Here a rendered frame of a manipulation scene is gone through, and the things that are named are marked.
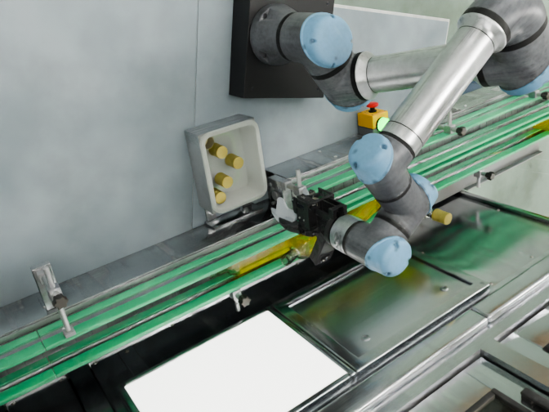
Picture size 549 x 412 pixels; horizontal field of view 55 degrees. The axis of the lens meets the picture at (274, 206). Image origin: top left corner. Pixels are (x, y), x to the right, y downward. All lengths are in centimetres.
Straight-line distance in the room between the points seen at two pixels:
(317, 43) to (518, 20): 41
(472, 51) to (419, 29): 92
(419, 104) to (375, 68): 35
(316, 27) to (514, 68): 42
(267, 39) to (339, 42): 19
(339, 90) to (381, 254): 51
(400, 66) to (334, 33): 17
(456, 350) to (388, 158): 58
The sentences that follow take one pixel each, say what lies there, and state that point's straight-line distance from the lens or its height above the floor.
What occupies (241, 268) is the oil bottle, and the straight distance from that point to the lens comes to 139.
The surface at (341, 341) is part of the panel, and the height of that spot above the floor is 122.
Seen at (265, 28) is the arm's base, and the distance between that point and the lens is 135.
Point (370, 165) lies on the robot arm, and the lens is 88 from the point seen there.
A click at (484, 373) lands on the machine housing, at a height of 147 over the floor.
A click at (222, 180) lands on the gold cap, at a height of 81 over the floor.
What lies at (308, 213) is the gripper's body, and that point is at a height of 121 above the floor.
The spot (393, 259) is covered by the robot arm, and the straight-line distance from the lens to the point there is 96.
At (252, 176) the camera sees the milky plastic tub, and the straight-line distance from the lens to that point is 149.
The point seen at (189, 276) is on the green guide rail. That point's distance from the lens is 131.
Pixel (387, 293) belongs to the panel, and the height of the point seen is 116.
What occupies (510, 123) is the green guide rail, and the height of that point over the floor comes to 93.
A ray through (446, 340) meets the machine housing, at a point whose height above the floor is 138.
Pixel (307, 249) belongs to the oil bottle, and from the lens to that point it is 141.
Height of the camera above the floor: 200
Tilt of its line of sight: 50 degrees down
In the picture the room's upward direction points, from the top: 117 degrees clockwise
